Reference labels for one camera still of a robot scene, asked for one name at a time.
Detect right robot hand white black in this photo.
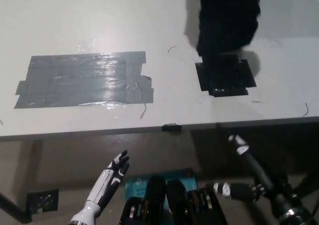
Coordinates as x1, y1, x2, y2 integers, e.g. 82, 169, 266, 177
206, 134, 297, 220

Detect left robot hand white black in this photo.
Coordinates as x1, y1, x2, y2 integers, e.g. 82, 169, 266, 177
86, 149, 131, 211

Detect black t-shirt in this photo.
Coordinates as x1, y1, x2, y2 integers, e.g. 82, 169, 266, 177
188, 0, 261, 58

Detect black robot legs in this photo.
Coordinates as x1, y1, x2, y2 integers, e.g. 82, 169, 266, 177
119, 174, 229, 225

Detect black floor tape square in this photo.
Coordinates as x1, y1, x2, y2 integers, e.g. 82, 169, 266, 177
26, 189, 60, 214

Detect pale table leg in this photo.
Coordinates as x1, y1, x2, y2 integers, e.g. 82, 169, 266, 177
21, 139, 45, 198

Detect teal cardboard box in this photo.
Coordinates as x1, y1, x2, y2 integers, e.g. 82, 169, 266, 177
124, 167, 199, 207

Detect black table foot bar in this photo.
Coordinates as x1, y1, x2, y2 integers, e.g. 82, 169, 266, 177
0, 191, 33, 224

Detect black tape patch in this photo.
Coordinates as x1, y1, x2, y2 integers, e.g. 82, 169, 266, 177
194, 53, 257, 98

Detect clear tape piece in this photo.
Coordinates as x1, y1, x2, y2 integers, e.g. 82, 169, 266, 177
77, 38, 98, 52

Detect grey duct tape patch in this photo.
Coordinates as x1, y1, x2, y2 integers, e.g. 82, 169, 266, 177
13, 51, 155, 110

